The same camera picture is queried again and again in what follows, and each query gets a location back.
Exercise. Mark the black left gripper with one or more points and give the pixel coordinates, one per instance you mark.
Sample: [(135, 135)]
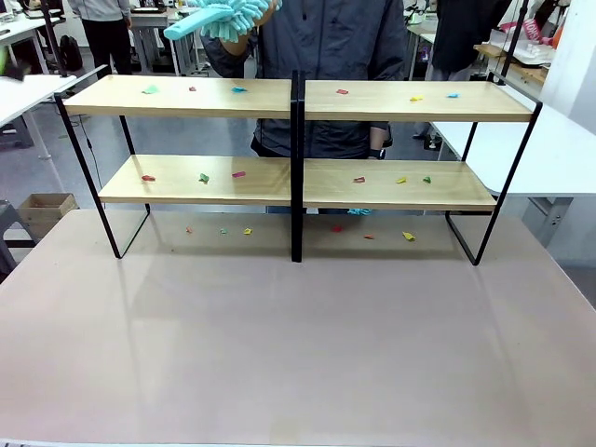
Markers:
[(17, 72)]

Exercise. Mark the bystander in dark clothes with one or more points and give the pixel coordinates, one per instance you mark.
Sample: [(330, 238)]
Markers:
[(461, 32)]

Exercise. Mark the person left forearm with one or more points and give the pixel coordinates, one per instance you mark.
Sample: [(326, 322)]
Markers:
[(379, 135)]

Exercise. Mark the large white table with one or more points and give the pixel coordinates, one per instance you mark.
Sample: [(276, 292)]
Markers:
[(535, 153)]

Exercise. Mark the wood black-frame shelf unit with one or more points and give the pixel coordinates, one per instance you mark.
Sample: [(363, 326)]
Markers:
[(410, 104), (186, 100)]

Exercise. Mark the pink printed bag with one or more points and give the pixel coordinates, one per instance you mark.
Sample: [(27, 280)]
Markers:
[(532, 27)]

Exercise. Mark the grey stool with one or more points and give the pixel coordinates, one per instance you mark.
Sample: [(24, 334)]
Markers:
[(9, 233)]

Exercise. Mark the grey background desk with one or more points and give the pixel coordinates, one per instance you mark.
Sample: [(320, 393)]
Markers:
[(153, 28)]

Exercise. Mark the wooden workbench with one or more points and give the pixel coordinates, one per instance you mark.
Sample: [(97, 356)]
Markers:
[(517, 63)]

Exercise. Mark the cardboard box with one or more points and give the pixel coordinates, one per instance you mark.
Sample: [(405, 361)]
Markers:
[(46, 209)]

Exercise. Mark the person dark blue jacket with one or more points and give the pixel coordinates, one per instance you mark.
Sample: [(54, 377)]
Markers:
[(335, 42)]

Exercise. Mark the white table with thin legs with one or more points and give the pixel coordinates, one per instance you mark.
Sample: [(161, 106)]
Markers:
[(28, 95)]

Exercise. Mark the light green paper scrap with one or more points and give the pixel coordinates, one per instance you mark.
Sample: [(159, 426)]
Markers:
[(150, 89)]

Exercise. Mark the black wrist watch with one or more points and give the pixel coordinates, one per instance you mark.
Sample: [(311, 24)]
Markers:
[(376, 153)]

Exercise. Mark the right wood black-frame shelf unit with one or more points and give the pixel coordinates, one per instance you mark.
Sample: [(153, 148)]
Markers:
[(410, 104)]

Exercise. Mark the pink paper scrap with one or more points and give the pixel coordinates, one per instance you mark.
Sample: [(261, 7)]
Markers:
[(238, 174)]

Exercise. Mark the bystander grey jacket black trousers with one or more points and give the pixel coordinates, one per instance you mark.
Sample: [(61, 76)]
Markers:
[(104, 32)]

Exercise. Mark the person right hand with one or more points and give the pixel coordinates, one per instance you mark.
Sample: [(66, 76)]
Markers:
[(235, 47)]

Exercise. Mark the black backpack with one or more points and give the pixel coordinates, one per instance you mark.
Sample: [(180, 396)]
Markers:
[(71, 52)]

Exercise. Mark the left wood black-frame shelf unit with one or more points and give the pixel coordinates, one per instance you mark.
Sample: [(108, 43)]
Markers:
[(186, 100)]

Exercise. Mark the black stand pole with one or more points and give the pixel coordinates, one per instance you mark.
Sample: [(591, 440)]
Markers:
[(52, 37), (512, 42)]

